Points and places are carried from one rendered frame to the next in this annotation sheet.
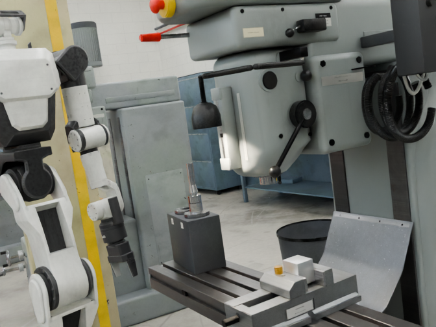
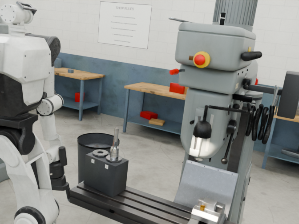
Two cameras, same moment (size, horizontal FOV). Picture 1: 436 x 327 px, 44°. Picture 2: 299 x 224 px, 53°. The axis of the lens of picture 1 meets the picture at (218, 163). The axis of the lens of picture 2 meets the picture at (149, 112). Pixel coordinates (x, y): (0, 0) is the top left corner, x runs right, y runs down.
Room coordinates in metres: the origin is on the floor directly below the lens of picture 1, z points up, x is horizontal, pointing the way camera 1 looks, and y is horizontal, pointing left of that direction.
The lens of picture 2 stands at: (0.50, 0.87, 1.83)
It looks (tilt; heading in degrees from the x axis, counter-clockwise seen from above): 15 degrees down; 324
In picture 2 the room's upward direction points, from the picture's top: 6 degrees clockwise
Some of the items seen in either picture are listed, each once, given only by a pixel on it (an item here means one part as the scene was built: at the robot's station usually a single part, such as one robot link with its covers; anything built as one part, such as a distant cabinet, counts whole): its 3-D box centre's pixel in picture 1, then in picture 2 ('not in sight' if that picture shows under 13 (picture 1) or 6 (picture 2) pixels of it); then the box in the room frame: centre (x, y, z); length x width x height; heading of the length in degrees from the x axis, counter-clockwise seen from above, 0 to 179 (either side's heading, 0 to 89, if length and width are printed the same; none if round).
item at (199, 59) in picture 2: (157, 4); (200, 59); (1.30, 0.09, 1.76); 0.04 x 0.03 x 0.04; 31
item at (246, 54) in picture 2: not in sight; (252, 55); (1.33, -0.23, 1.79); 0.45 x 0.04 x 0.04; 121
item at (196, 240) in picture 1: (194, 237); (106, 171); (1.90, 0.12, 1.04); 0.22 x 0.12 x 0.20; 23
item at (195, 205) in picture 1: (195, 204); (114, 153); (1.86, 0.10, 1.17); 0.05 x 0.05 x 0.05
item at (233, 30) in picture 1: (262, 32); (215, 75); (1.46, -0.17, 1.68); 0.34 x 0.24 x 0.10; 121
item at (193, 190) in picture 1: (191, 178); (115, 137); (1.86, 0.10, 1.26); 0.03 x 0.03 x 0.11
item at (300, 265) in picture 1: (298, 270); (208, 206); (1.36, -0.17, 1.05); 0.06 x 0.05 x 0.06; 31
